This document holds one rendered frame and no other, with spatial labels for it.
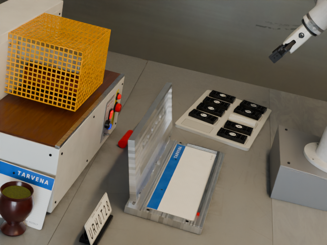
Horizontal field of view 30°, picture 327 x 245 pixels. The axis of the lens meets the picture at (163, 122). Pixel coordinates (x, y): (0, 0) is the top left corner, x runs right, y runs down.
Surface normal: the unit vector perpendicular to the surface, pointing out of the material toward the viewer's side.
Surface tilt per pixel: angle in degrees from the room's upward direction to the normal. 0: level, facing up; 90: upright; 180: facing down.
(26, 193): 0
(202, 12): 90
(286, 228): 0
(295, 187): 90
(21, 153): 90
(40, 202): 69
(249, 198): 0
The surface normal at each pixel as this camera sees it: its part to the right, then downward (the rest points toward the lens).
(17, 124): 0.18, -0.88
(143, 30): -0.15, 0.40
